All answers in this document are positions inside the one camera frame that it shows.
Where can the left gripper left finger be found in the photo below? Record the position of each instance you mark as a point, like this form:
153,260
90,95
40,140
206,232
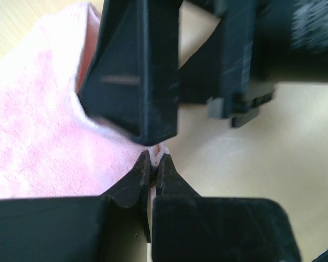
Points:
113,226

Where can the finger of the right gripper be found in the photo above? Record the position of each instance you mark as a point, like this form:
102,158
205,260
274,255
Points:
132,82

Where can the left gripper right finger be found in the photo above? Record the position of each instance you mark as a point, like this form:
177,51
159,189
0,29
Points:
189,227

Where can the pink towel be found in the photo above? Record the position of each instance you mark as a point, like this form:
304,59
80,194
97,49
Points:
48,146

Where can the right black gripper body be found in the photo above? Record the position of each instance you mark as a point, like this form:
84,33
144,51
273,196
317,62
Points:
255,45

